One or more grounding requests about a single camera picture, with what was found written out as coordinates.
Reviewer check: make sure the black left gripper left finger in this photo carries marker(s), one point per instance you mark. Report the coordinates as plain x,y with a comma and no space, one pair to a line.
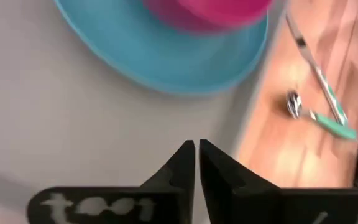
172,193

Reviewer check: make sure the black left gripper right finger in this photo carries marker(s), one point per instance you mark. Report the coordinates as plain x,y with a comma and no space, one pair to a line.
244,199

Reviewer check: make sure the pink bowl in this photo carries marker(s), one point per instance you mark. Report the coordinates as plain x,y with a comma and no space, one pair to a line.
213,12

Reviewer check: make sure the blue plate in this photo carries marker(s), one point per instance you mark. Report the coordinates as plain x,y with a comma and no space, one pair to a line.
166,62

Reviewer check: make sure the grey tray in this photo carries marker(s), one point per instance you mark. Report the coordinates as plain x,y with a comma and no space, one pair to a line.
42,109

